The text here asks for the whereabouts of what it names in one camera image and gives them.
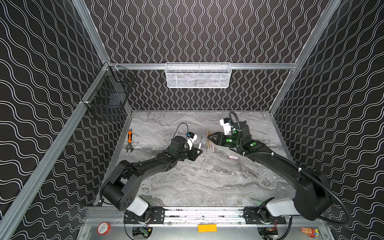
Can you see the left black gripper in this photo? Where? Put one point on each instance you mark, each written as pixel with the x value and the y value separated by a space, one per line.
pixel 194 153

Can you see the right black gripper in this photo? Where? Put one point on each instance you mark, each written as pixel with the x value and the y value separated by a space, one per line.
pixel 223 139

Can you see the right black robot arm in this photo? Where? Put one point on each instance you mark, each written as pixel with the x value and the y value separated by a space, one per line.
pixel 311 198

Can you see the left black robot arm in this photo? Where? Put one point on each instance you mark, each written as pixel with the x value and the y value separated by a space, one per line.
pixel 121 187

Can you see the yellow label block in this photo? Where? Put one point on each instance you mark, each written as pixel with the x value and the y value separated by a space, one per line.
pixel 207 228

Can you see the red yellow small toy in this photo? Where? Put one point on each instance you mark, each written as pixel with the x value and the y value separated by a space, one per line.
pixel 310 232

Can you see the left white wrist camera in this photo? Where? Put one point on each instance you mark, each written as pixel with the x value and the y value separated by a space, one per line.
pixel 191 138

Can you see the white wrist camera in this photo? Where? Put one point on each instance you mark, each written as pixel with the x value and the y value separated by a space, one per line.
pixel 191 138
pixel 226 123

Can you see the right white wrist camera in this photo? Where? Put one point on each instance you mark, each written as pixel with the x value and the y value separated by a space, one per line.
pixel 226 123

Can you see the orange handled adjustable wrench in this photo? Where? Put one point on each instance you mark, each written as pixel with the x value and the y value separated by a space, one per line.
pixel 129 147

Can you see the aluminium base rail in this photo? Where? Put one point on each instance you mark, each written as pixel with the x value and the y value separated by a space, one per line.
pixel 181 217

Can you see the white wire mesh basket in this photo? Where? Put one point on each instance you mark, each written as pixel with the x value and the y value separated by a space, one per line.
pixel 195 75

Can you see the black wire mesh basket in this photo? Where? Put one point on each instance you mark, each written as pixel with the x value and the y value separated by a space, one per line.
pixel 109 102

